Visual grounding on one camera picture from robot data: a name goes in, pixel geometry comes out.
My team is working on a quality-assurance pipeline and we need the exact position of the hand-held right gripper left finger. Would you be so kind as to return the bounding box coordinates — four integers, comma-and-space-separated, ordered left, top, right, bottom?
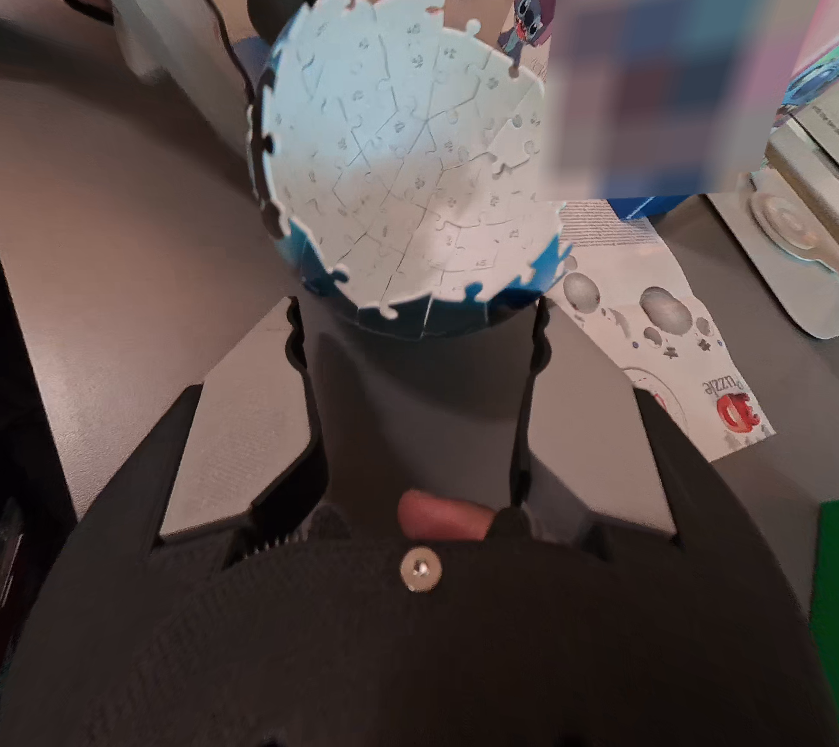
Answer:
157, 296, 329, 541

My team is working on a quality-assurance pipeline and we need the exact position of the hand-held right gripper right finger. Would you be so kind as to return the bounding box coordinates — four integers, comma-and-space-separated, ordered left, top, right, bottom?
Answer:
508, 296, 676, 538

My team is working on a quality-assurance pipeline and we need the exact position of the blue puzzle ball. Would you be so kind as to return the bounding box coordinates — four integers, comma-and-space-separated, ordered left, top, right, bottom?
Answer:
246, 0, 574, 342

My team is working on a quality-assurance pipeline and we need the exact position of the printed puzzle box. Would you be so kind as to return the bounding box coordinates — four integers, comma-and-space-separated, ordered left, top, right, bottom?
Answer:
497, 0, 676, 220

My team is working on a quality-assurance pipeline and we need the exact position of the person's right hand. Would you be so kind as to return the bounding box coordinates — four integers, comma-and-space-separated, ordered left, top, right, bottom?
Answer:
399, 490, 498, 541

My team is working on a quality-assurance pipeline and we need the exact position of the white instruction leaflet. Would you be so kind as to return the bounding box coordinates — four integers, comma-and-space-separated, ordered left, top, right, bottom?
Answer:
547, 200, 776, 465

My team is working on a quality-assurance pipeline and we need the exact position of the green plastic crate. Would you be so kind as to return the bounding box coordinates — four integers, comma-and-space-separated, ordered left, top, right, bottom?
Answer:
809, 501, 839, 705

